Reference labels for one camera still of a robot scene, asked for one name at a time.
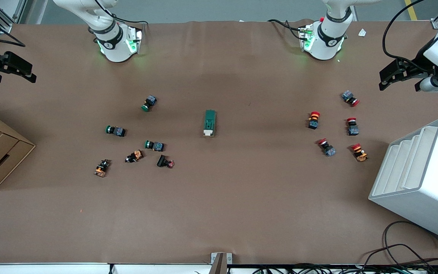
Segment green load switch white handle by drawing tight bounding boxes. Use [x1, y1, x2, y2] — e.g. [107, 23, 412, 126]
[203, 110, 218, 138]

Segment red button orange collar black block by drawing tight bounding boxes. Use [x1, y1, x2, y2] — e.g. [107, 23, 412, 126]
[308, 111, 321, 130]

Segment red button orange collar yellow block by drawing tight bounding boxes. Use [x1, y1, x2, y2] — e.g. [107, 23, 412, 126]
[351, 143, 369, 163]

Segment black square button pink block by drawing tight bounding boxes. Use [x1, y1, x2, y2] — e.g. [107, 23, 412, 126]
[157, 154, 175, 169]

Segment aluminium camera post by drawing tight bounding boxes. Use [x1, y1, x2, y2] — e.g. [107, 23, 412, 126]
[211, 252, 233, 274]

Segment black cable bundle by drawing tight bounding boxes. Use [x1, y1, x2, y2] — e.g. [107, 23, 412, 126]
[253, 221, 438, 274]

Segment red mushroom button blue block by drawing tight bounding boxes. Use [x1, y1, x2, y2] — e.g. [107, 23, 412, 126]
[341, 90, 360, 107]
[346, 117, 360, 136]
[317, 138, 336, 157]

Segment white slotted rack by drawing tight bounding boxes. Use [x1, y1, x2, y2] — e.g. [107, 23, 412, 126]
[368, 118, 438, 245]

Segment brown table mat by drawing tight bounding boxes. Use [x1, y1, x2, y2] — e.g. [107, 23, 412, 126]
[0, 19, 438, 265]

